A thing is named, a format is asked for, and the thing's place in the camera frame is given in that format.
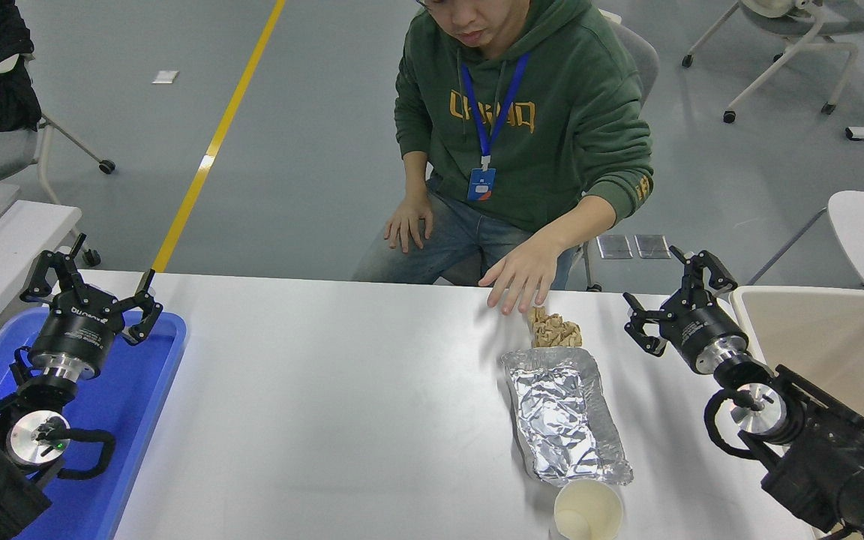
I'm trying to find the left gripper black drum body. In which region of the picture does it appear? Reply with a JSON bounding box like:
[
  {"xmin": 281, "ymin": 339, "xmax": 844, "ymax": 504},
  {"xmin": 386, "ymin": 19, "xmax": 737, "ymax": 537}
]
[{"xmin": 29, "ymin": 286, "xmax": 127, "ymax": 370}]

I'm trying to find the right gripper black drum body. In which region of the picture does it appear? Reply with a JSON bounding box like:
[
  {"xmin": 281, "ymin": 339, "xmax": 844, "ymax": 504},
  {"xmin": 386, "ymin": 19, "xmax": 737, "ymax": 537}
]
[{"xmin": 657, "ymin": 289, "xmax": 748, "ymax": 374}]

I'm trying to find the tan paper ball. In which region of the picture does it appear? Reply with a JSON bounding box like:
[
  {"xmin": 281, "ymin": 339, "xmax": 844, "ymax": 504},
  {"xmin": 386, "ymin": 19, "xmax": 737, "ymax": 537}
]
[{"xmin": 526, "ymin": 305, "xmax": 584, "ymax": 350}]

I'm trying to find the silver foil tray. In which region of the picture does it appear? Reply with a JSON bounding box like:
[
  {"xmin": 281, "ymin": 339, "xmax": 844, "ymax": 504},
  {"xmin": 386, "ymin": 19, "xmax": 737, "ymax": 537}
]
[{"xmin": 501, "ymin": 346, "xmax": 635, "ymax": 488}]

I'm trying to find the white paper cup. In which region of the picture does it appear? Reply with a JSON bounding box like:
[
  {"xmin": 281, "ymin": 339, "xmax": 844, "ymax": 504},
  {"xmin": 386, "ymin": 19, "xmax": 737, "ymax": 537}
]
[{"xmin": 552, "ymin": 478, "xmax": 625, "ymax": 540}]

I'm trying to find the person's left hand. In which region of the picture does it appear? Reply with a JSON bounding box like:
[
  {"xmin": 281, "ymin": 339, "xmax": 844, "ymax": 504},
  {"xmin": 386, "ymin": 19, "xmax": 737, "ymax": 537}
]
[{"xmin": 478, "ymin": 238, "xmax": 560, "ymax": 316}]

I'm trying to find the person's right hand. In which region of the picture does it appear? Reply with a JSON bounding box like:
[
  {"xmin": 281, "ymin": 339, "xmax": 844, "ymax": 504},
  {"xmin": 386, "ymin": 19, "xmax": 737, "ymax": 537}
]
[{"xmin": 385, "ymin": 196, "xmax": 434, "ymax": 254}]

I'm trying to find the white side table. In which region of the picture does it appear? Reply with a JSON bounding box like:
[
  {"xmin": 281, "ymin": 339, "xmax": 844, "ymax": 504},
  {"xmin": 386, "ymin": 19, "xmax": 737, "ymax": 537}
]
[{"xmin": 0, "ymin": 199, "xmax": 83, "ymax": 353}]

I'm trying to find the blue plastic tray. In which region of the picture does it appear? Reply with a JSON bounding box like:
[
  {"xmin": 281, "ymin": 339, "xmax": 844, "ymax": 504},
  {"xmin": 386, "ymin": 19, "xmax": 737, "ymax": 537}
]
[{"xmin": 0, "ymin": 306, "xmax": 188, "ymax": 540}]

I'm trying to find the large pale plastic bin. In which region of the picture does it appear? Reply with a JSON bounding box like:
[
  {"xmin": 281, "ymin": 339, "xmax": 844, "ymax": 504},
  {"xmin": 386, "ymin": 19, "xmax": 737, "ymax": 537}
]
[{"xmin": 729, "ymin": 286, "xmax": 864, "ymax": 540}]

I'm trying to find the person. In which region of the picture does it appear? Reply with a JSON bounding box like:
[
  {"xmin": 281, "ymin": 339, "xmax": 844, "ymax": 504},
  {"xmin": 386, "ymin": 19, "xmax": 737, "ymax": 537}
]
[{"xmin": 351, "ymin": 0, "xmax": 656, "ymax": 316}]

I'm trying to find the blue id badge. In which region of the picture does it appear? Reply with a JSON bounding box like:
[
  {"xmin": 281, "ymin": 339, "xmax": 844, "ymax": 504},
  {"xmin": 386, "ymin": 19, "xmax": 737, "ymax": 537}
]
[{"xmin": 466, "ymin": 166, "xmax": 497, "ymax": 202}]

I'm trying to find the white frame rolling chair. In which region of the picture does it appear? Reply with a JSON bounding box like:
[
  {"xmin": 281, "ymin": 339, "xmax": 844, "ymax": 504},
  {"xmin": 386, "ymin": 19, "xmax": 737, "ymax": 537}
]
[{"xmin": 681, "ymin": 0, "xmax": 864, "ymax": 125}]

